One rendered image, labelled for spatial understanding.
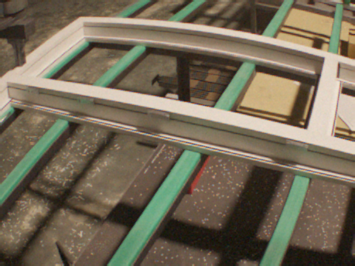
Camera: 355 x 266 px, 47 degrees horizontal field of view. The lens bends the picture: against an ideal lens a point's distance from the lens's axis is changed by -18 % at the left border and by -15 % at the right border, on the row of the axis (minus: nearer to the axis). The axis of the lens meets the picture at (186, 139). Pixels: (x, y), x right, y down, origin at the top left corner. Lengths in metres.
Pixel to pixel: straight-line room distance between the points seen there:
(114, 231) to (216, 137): 0.40
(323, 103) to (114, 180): 1.41
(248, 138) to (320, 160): 0.16
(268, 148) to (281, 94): 0.69
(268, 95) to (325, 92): 0.55
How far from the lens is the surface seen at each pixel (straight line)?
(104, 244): 1.18
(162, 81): 2.30
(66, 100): 1.12
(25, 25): 1.23
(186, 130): 0.99
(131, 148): 2.43
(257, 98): 1.58
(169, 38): 1.40
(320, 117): 0.99
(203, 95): 2.18
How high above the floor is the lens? 1.48
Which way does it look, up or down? 37 degrees down
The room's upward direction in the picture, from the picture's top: 2 degrees counter-clockwise
